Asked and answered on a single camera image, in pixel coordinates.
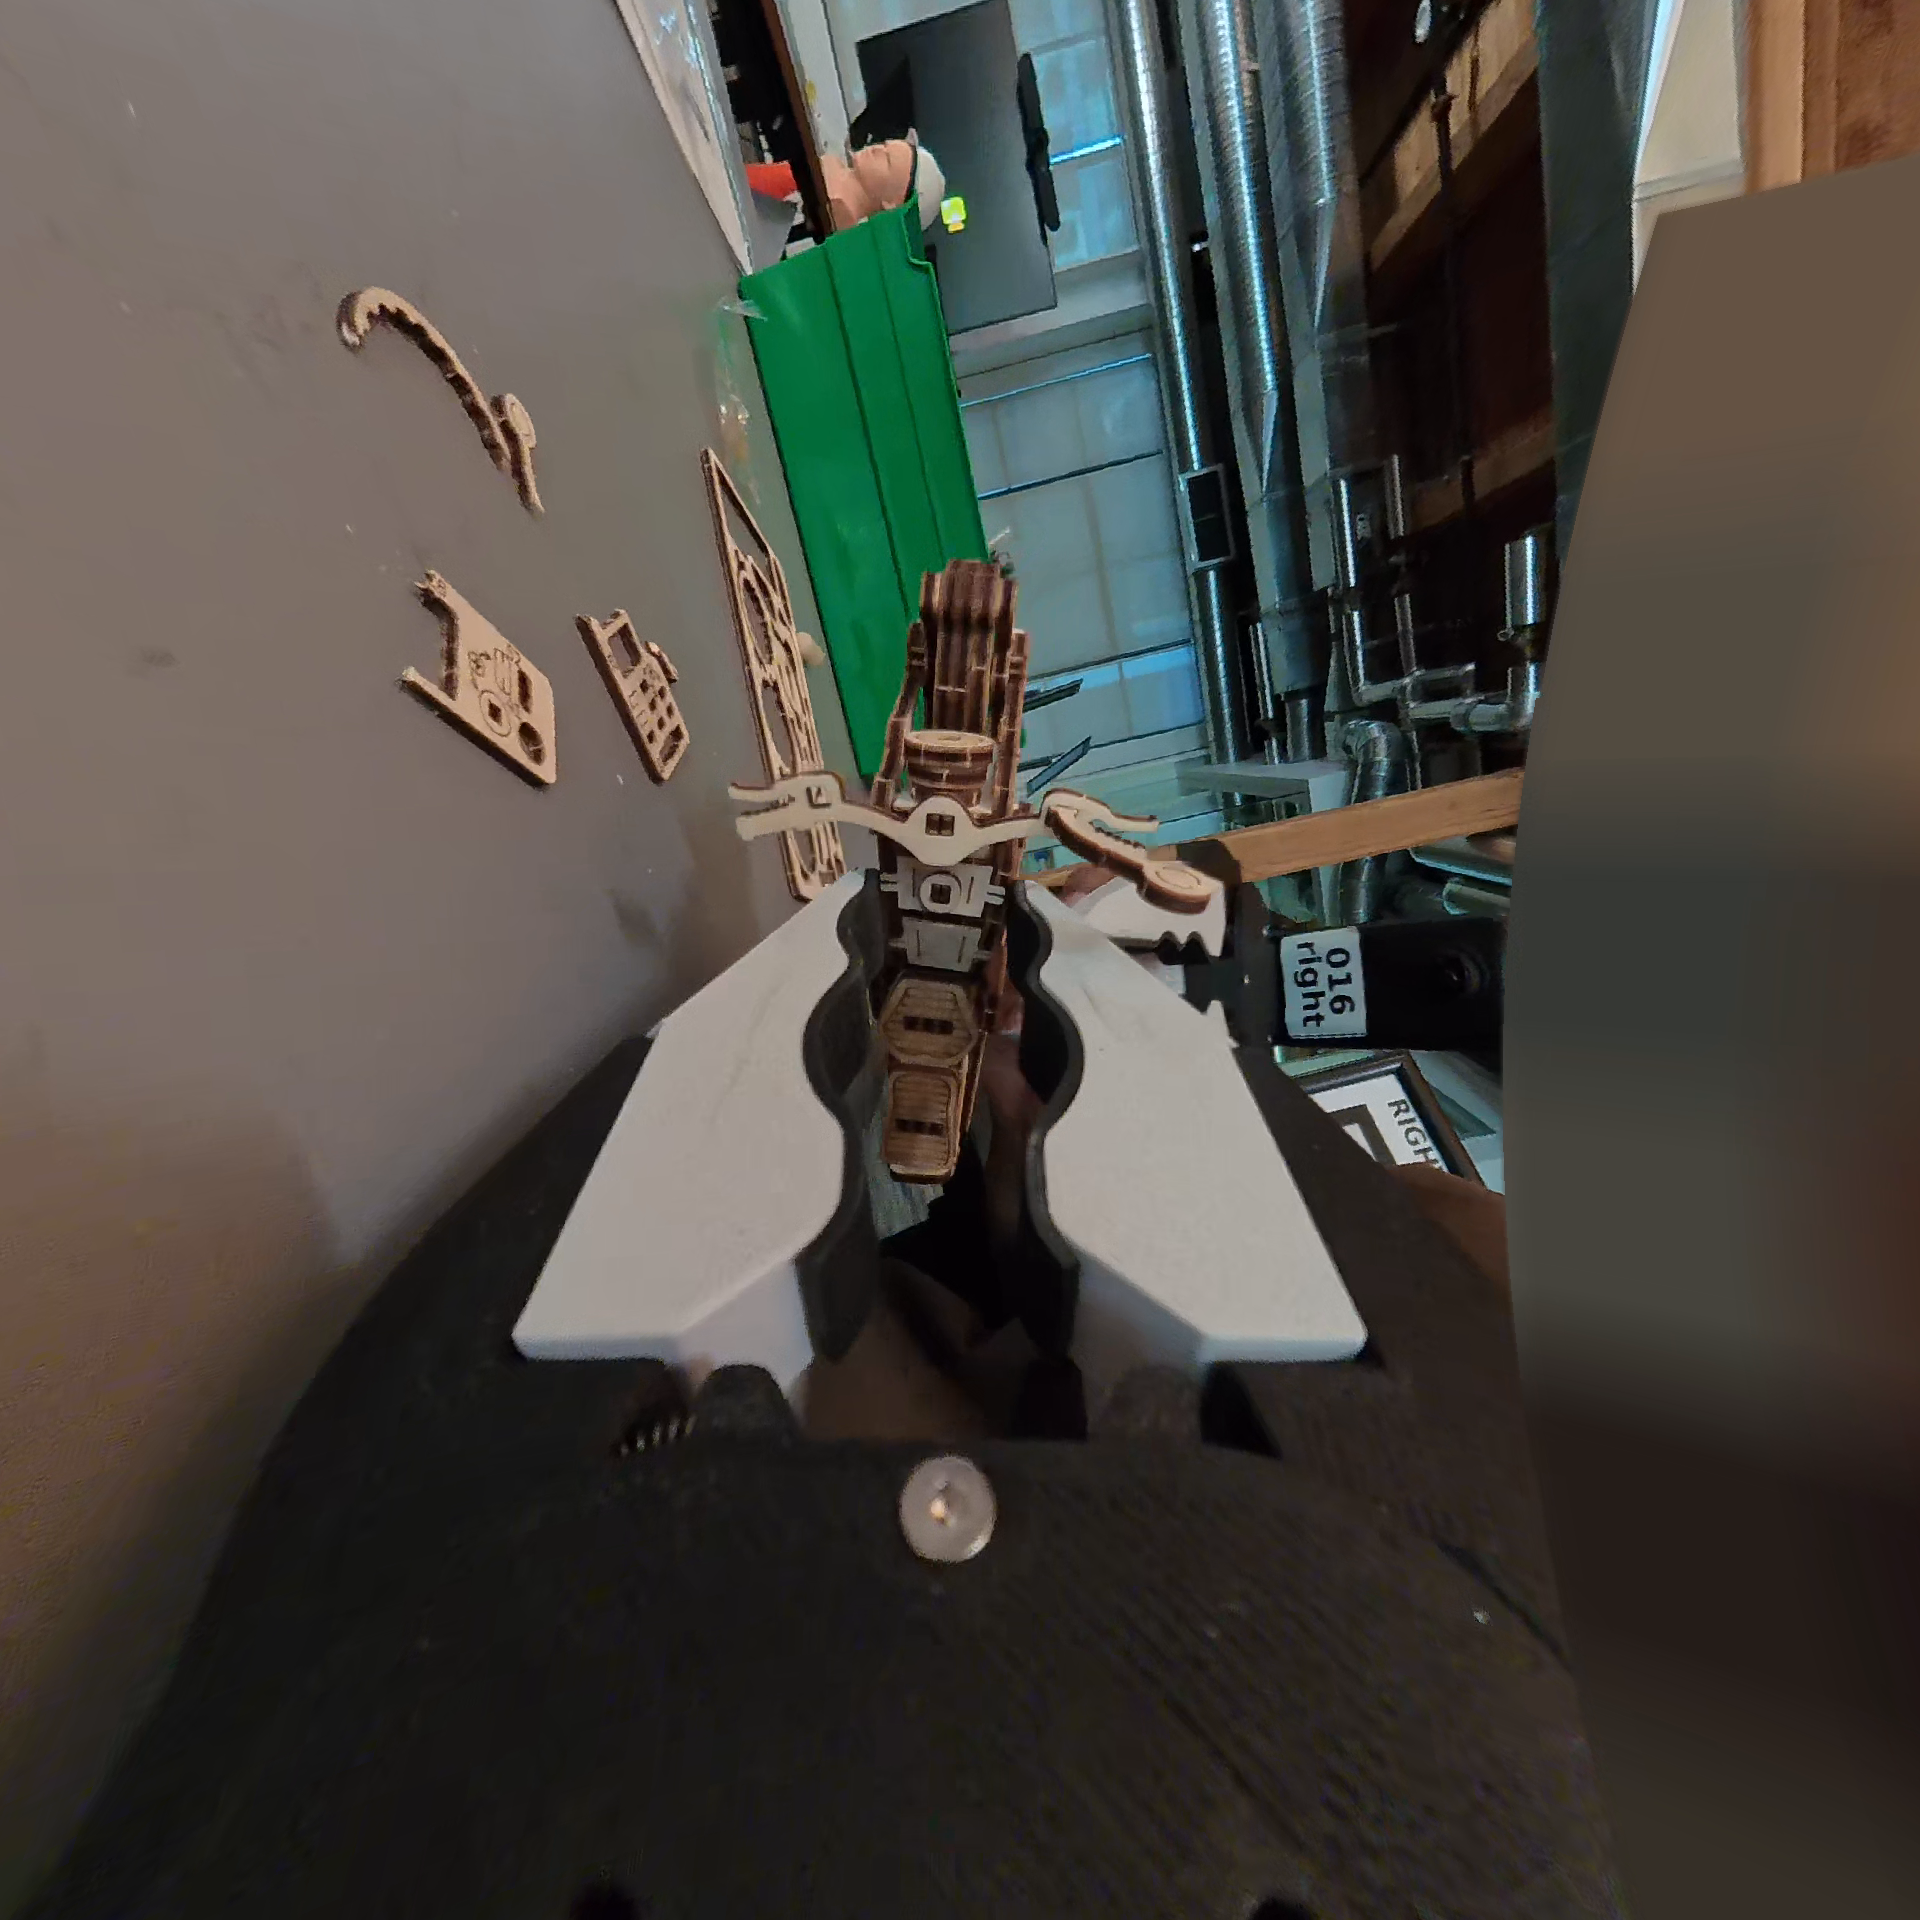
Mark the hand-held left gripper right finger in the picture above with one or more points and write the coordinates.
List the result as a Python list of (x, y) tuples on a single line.
[(1201, 1201)]

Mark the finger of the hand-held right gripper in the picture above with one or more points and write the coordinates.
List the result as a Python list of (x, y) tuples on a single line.
[(1119, 909)]

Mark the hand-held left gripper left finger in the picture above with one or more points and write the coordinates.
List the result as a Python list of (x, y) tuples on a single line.
[(704, 1184)]

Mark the wooden motorcycle model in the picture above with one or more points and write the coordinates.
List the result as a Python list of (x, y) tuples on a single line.
[(961, 676)]

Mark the grey desk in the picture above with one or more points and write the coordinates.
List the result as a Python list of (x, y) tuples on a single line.
[(300, 902)]

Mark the framed marker sign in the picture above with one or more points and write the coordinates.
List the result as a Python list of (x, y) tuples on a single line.
[(1395, 1119)]

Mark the wooden beam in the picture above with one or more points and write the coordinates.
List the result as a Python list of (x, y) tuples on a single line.
[(1382, 825)]

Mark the small wooden grid cutout piece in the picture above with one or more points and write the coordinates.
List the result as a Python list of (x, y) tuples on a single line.
[(622, 668)]

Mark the green plastic bin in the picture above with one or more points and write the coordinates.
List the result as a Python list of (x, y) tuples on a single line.
[(855, 451)]

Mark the small wooden square-hole piece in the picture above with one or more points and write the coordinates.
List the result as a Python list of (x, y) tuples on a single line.
[(481, 705)]

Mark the wooden sheet with round cutouts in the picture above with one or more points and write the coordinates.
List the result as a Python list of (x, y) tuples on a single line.
[(744, 524)]

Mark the metal ventilation ducts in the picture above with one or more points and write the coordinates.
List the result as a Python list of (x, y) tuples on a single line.
[(1275, 376)]

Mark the round-headed wooden piece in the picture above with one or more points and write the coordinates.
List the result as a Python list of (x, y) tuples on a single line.
[(516, 451)]

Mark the black display screen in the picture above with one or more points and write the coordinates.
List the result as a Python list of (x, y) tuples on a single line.
[(974, 135)]

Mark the curved toothed wooden piece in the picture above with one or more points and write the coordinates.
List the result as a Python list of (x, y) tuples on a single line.
[(435, 345)]

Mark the clear plastic wrapper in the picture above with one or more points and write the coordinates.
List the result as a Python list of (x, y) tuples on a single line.
[(691, 105)]

